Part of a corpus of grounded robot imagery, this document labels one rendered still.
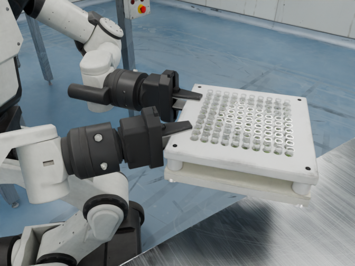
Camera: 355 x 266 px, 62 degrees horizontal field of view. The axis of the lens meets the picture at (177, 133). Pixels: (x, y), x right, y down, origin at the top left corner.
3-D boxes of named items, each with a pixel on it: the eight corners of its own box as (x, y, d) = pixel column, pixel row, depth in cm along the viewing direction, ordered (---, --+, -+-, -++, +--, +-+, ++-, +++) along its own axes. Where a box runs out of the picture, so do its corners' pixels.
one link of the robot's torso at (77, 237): (25, 282, 105) (93, 202, 86) (38, 233, 121) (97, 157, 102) (67, 290, 113) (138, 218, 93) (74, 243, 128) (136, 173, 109)
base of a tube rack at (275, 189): (307, 207, 49) (311, 198, 47) (164, 179, 54) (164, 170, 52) (298, 123, 68) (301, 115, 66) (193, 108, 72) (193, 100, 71)
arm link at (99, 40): (104, 89, 83) (112, 64, 99) (124, 62, 79) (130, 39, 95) (69, 68, 79) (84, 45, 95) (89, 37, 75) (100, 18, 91)
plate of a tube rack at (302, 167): (316, 187, 46) (320, 177, 44) (163, 159, 50) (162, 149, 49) (304, 105, 64) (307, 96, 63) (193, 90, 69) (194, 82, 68)
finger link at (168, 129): (194, 131, 53) (160, 138, 52) (188, 122, 56) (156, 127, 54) (194, 124, 52) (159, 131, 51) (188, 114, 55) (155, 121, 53)
